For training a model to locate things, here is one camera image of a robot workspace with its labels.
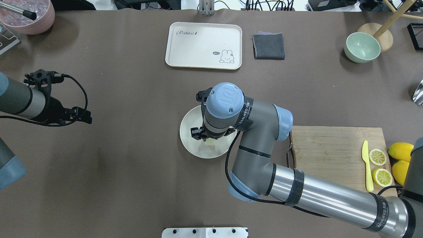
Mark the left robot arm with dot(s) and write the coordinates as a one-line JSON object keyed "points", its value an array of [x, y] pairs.
{"points": [[14, 97]]}

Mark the yellow plastic knife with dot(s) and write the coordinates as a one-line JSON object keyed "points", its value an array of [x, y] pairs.
{"points": [[365, 157]]}

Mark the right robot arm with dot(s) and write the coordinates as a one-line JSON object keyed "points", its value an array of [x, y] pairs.
{"points": [[226, 109]]}

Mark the grey folded cloth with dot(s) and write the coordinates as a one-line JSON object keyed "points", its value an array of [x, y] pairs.
{"points": [[268, 46]]}

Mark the wooden cutting board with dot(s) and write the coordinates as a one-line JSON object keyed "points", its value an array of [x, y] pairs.
{"points": [[334, 153]]}

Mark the beige round plate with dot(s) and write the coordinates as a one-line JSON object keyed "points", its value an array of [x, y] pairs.
{"points": [[193, 119]]}

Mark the wooden cup rack stand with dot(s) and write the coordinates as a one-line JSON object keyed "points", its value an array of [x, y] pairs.
{"points": [[381, 32]]}

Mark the lemon half slice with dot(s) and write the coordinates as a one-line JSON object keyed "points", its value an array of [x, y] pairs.
{"points": [[382, 177], [378, 157]]}

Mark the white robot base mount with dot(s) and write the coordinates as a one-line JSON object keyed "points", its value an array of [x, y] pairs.
{"points": [[206, 232]]}

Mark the upper lemon half slice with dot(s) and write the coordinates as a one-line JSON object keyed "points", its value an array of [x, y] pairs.
{"points": [[378, 157]]}

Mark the metal ice scoop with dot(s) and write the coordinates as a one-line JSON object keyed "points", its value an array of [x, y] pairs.
{"points": [[417, 97]]}

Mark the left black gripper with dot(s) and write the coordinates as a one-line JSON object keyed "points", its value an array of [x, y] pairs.
{"points": [[54, 109]]}

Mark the cream rabbit tray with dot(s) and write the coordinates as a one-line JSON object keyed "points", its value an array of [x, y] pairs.
{"points": [[204, 45]]}

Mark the metal tongs in bowl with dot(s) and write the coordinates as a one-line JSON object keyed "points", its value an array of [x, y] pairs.
{"points": [[28, 14]]}

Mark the whole lemon outer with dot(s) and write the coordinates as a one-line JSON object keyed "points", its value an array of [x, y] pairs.
{"points": [[401, 151]]}

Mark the pink bowl with ice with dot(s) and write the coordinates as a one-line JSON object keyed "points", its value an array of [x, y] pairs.
{"points": [[45, 16]]}

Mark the whole lemon near lime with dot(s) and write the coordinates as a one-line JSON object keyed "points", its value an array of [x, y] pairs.
{"points": [[399, 171]]}

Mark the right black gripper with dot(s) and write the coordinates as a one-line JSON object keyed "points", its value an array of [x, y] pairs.
{"points": [[197, 133]]}

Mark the mint green bowl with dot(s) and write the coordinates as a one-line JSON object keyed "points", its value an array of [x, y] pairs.
{"points": [[361, 47]]}

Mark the lower lemon half slice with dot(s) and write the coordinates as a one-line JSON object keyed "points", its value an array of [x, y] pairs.
{"points": [[382, 177]]}

